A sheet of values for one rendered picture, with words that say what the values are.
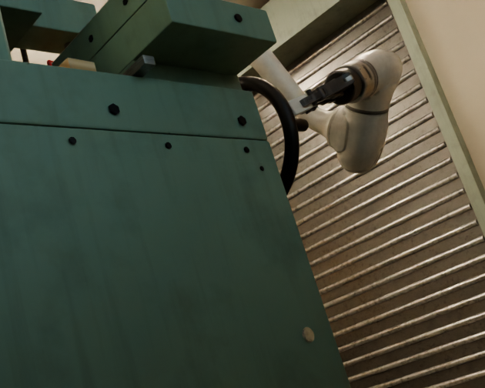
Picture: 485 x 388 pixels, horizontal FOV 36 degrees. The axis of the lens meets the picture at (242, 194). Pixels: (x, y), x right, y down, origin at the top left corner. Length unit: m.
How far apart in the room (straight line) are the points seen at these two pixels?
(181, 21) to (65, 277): 0.40
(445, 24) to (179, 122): 3.31
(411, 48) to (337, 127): 2.55
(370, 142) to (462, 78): 2.46
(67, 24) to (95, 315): 0.61
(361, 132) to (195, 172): 0.77
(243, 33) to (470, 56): 3.11
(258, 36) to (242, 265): 0.36
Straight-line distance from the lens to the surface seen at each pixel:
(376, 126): 1.75
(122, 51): 1.14
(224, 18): 1.13
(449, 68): 4.23
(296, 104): 1.47
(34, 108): 0.95
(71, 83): 1.00
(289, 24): 4.55
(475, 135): 4.12
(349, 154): 1.77
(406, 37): 4.32
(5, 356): 0.81
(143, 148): 1.01
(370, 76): 1.66
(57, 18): 1.32
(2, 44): 1.13
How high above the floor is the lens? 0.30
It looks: 17 degrees up
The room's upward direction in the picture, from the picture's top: 18 degrees counter-clockwise
